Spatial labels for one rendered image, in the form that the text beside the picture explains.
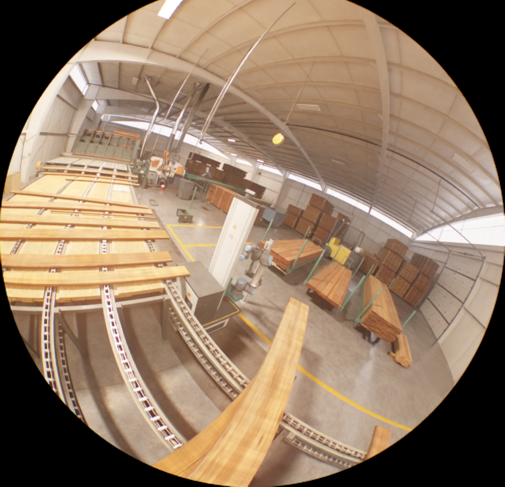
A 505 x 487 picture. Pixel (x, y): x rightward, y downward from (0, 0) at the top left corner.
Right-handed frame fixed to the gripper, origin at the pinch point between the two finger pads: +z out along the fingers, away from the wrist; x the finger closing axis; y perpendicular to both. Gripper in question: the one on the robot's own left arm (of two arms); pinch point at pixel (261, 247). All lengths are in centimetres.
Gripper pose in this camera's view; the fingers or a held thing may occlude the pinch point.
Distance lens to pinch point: 230.5
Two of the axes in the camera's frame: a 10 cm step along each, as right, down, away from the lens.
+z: 6.3, 0.1, 7.8
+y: 3.7, -8.8, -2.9
